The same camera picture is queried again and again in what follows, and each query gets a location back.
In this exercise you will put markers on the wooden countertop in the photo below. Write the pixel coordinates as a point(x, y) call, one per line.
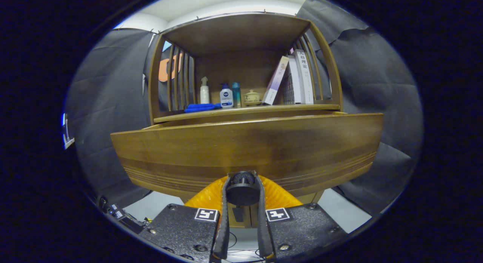
point(264, 108)

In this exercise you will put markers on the thick white book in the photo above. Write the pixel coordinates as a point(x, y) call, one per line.
point(305, 76)

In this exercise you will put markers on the thin white book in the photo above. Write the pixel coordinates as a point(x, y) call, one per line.
point(295, 78)

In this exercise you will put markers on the grey patterned book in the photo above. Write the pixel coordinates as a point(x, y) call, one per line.
point(288, 85)

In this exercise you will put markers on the wooden drawer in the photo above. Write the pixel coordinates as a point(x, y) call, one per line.
point(245, 146)

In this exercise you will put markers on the slim teal bottle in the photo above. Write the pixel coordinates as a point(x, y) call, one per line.
point(236, 94)

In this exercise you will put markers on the beige lidded teacup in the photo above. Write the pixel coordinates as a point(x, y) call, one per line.
point(251, 97)

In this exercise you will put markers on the wooden cabinet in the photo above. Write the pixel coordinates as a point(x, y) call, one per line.
point(234, 33)

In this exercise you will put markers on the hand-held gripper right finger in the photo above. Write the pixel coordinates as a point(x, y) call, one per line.
point(264, 229)

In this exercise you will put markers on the black drawer knob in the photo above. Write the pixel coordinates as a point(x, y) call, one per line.
point(242, 187)

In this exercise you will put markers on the wooden cabinet door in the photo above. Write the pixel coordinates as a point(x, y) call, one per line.
point(254, 217)
point(247, 217)

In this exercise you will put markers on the white bottle with blue cap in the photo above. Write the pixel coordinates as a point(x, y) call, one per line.
point(226, 97)

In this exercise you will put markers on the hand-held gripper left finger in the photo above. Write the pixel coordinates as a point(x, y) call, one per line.
point(225, 225)

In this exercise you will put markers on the blue cloth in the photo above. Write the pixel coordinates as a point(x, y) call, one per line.
point(202, 107)

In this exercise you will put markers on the white pump bottle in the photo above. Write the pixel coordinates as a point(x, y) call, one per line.
point(204, 93)

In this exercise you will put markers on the purple book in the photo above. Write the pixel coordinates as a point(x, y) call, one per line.
point(276, 80)

